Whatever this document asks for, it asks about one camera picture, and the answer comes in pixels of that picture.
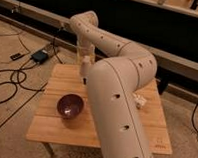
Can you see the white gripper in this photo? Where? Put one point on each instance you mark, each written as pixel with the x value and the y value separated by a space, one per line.
pixel 85 48

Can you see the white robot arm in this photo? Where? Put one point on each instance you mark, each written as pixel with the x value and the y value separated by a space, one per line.
pixel 110 85

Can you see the black power adapter box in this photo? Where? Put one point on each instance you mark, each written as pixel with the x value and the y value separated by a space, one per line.
pixel 40 56

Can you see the purple bowl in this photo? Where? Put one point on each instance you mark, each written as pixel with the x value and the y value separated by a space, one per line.
pixel 70 106

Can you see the wooden table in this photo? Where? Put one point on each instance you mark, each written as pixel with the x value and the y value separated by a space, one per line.
pixel 48 126

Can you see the small black plug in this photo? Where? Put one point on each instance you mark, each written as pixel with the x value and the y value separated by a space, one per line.
pixel 16 56

